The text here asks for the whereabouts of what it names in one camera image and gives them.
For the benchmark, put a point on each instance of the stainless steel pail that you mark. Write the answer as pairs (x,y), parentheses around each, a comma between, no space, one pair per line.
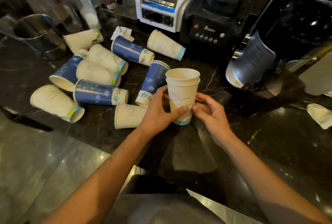
(49,47)

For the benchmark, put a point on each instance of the black blender base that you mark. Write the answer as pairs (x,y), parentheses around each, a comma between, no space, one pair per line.
(207,31)

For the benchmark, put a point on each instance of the person's right hand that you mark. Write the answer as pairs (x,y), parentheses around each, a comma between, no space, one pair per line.
(215,122)

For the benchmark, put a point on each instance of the white blender base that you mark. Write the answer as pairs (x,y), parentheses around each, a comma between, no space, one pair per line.
(158,3)

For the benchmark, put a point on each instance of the person's white shirt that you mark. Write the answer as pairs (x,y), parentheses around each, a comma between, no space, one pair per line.
(160,210)

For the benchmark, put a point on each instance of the blue star-print paper cup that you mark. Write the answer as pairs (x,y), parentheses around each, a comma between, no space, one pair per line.
(129,49)
(66,72)
(96,94)
(154,79)

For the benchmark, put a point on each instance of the white paper bag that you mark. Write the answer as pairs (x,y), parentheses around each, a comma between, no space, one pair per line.
(316,75)

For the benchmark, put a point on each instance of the person's left hand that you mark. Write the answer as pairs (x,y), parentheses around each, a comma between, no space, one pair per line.
(155,117)

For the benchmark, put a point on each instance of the silver metal pitcher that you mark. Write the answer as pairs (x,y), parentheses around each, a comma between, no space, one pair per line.
(251,60)

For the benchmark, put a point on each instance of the person's left forearm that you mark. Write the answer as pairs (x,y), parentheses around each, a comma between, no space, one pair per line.
(98,187)

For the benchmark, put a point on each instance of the pile of white receipts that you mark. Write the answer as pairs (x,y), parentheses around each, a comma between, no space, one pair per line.
(122,33)

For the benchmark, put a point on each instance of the white printed paper cup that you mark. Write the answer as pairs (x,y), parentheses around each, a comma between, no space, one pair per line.
(80,40)
(52,101)
(96,73)
(106,59)
(128,116)
(166,46)

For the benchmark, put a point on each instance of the person's right forearm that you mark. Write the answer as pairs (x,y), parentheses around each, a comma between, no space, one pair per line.
(272,192)

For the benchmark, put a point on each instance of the black machine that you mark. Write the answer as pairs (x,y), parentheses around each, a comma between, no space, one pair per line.
(293,16)

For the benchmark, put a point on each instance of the white cloth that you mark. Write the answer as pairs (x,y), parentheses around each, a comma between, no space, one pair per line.
(321,116)

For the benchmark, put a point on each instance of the black marble countertop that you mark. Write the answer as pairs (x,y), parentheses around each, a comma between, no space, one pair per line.
(272,140)

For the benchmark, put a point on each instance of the stack of white paper cups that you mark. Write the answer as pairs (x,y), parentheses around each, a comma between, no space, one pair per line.
(182,86)

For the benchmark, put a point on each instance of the narrow steel tray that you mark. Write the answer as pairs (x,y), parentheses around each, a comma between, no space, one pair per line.
(122,13)

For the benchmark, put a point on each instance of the clear plastic measuring jug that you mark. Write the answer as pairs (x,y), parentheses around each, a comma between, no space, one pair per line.
(64,16)

